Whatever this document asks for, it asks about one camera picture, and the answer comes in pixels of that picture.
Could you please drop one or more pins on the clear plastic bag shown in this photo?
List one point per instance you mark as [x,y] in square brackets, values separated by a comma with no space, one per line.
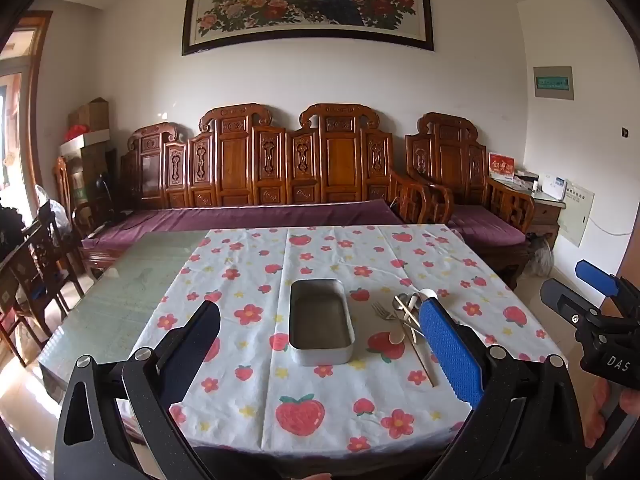
[55,210]

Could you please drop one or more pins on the dark cabinet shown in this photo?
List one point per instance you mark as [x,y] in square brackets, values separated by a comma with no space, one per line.
[92,180]

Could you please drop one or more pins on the framed peacock flower painting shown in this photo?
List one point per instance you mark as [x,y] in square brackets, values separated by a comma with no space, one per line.
[305,5]

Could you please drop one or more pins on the person's right hand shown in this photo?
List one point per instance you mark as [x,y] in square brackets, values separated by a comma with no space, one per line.
[631,401]

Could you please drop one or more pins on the grey wall panel green strip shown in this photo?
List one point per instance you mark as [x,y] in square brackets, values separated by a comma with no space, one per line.
[552,82]

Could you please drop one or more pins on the rectangular metal tin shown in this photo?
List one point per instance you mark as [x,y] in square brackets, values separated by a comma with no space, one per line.
[320,320]

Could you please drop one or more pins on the red cloth bundle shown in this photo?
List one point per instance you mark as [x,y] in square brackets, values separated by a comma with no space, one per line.
[76,132]

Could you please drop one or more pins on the red card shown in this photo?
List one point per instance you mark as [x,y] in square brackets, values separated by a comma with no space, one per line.
[501,165]

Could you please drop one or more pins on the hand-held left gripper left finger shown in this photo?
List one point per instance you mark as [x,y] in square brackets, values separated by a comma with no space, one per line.
[200,342]

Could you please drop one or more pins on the white box with blue label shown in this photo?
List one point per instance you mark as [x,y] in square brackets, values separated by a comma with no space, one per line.
[554,186]

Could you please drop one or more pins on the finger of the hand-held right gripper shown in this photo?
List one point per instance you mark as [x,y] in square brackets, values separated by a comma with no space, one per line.
[597,275]
[562,300]

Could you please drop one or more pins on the small white spoon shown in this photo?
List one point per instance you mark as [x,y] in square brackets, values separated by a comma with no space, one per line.
[397,338]

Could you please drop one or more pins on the metal fork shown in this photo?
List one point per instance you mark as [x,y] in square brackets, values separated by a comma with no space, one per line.
[384,311]

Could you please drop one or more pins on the metal spoon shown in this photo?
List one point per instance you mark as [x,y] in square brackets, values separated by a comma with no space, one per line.
[400,302]

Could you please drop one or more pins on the dark wooden chair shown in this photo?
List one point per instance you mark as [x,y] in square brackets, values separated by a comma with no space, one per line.
[30,270]

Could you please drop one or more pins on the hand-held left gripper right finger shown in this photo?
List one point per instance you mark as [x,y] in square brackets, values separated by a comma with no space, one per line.
[450,350]

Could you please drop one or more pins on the carved wooden armchair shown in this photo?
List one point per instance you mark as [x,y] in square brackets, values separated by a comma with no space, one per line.
[450,160]

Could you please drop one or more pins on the strawberry flower print tablecloth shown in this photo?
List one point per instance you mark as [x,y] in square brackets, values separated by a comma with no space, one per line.
[300,225]

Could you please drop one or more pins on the wooden side table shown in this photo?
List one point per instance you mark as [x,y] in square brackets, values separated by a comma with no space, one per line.
[545,212]

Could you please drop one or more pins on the brown cardboard box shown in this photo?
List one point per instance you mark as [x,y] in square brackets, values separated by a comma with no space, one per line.
[92,115]

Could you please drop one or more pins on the wooden door frame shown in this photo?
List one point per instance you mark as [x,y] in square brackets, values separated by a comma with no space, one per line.
[35,110]

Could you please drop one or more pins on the carved wooden sofa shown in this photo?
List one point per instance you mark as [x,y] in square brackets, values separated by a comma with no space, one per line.
[235,160]

